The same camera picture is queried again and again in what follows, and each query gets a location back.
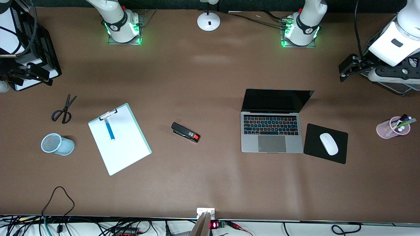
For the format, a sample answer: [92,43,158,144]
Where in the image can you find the black mouse pad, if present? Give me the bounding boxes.
[303,123,348,165]

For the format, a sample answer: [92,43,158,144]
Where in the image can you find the white paper sheet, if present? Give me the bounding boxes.
[89,106,149,176]

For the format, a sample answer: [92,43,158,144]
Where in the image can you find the green marker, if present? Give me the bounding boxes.
[397,118,417,129]

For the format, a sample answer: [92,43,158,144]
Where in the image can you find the black file rack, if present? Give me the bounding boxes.
[0,7,63,92]

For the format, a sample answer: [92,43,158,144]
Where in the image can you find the black coiled cable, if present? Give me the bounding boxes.
[331,223,362,236]

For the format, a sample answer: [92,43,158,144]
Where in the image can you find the black looped cable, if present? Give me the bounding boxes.
[41,186,75,217]

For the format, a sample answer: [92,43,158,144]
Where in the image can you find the red wire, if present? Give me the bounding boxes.
[226,221,254,236]

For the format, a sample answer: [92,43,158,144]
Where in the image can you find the black stapler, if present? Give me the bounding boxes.
[171,122,200,143]

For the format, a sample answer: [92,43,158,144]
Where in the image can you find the black mesh tray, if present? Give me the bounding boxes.
[361,57,420,96]

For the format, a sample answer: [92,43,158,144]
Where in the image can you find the black marker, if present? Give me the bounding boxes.
[392,114,408,128]

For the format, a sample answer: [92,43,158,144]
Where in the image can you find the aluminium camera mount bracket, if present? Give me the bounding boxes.
[190,208,216,236]

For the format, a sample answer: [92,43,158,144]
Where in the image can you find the blue marker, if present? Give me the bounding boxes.
[104,117,116,141]

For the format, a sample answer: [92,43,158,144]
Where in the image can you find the teal cable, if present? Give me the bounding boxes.
[39,218,52,236]

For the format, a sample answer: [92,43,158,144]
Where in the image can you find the white round stand base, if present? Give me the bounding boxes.
[197,0,221,32]

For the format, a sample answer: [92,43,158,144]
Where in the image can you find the pink transparent pen cup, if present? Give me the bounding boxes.
[376,116,411,139]

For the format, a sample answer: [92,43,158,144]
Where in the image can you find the light blue mesh cup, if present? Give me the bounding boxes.
[41,133,75,156]

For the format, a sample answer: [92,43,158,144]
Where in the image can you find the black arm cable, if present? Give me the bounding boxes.
[18,0,38,58]
[354,0,365,59]

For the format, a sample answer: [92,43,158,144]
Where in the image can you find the white computer mouse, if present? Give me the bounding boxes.
[320,133,339,156]

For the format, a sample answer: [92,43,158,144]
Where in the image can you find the teal clipboard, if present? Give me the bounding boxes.
[88,103,152,176]

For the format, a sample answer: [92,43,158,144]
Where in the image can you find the silver laptop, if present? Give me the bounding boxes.
[241,88,315,154]

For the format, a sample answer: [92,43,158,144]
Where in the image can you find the black base cable bundle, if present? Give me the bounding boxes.
[228,10,291,28]

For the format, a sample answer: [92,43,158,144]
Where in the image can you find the orange black power strip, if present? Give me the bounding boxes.
[112,228,140,236]

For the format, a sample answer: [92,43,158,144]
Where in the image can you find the black-handled scissors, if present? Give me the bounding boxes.
[51,94,77,124]

